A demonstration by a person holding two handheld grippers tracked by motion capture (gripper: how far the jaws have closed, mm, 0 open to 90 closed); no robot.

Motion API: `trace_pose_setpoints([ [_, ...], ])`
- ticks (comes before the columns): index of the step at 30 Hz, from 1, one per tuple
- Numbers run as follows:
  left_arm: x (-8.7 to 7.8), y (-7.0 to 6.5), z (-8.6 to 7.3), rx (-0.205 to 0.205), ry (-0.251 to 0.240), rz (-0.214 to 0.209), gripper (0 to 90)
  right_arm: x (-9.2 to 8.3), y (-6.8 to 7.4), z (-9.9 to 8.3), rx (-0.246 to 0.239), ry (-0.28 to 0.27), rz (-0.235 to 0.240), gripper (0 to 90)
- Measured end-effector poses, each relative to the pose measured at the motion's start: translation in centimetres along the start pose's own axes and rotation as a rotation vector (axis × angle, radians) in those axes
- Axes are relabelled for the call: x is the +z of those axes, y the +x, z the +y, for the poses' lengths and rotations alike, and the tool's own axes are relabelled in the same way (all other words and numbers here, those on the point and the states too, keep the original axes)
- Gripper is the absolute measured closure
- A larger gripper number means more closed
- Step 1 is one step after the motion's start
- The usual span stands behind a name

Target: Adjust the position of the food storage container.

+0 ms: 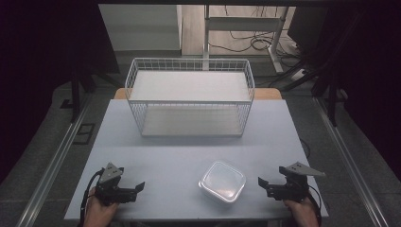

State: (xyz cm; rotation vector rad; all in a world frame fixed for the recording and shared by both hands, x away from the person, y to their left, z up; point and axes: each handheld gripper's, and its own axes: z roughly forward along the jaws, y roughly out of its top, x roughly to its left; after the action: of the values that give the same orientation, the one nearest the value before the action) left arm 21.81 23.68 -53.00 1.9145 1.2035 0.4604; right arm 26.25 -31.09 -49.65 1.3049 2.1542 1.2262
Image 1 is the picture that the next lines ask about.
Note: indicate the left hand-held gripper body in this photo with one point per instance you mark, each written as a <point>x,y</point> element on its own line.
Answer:
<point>108,189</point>

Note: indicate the person's right hand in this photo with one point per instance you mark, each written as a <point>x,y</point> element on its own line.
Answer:
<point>304,214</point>

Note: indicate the white power strip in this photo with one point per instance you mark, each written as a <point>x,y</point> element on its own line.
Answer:
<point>298,75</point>

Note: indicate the white metal desk frame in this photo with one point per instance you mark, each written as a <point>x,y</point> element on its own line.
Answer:
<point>242,23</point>

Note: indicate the wooden table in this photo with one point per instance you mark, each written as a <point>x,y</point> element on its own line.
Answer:
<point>268,94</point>

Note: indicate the white cabinet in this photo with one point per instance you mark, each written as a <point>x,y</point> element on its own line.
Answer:
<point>142,28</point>

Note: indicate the black stand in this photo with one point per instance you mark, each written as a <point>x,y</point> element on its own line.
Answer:
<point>331,94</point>
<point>75,94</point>

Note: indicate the clear plastic lidded container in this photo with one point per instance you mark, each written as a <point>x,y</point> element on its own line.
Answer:
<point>222,181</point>

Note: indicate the black floor plate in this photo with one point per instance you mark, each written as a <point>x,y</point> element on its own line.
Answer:
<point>84,133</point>

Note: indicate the metal floor rail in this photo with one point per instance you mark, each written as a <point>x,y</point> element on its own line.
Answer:
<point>351,164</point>
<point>53,164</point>

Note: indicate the person's left hand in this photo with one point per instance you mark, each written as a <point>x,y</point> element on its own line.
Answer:
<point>97,213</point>

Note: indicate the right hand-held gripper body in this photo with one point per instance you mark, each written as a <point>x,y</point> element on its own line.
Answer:
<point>294,189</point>

